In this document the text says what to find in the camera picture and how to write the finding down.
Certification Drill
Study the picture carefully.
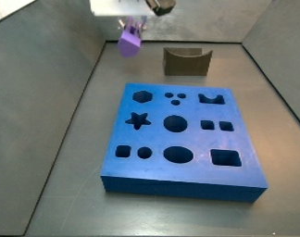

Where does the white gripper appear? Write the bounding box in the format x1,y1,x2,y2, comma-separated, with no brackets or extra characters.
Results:
90,0,154,31

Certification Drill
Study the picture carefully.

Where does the purple three prong object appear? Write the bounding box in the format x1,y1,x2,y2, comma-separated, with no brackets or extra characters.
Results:
118,17,142,57

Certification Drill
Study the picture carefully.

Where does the black curved fixture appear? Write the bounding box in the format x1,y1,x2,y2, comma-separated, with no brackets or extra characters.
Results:
164,47,213,76

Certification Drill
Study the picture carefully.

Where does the blue foam shape board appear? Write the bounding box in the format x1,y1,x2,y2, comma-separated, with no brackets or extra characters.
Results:
101,83,268,203

